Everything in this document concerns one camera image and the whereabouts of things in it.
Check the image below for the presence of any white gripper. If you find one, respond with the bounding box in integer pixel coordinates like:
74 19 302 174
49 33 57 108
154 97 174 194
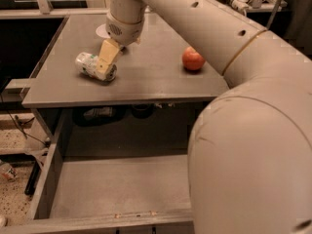
96 13 144 80

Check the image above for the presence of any crushed 7up can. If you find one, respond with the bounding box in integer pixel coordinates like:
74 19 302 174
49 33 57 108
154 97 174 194
75 52 117 82

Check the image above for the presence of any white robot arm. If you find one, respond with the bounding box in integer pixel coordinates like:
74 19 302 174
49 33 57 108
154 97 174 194
108 0 312 234

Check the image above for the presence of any grey open top drawer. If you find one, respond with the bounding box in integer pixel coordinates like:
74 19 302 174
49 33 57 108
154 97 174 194
0 108 196 234

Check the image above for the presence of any white ceramic bowl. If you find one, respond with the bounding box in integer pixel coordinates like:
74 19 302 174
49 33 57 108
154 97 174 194
96 24 110 39

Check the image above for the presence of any grey cabinet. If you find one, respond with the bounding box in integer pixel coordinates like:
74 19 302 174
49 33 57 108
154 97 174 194
20 12 230 138

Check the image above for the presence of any red apple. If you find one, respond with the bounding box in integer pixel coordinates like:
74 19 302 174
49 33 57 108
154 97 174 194
182 47 205 71

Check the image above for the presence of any metal diagonal rod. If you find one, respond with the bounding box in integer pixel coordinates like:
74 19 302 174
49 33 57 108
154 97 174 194
266 0 282 29

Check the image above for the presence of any small bottle on floor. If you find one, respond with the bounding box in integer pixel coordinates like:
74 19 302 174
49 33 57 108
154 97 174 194
0 161 17 180

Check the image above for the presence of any black cable left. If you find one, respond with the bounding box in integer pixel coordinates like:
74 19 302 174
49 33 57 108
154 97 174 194
0 95 47 146

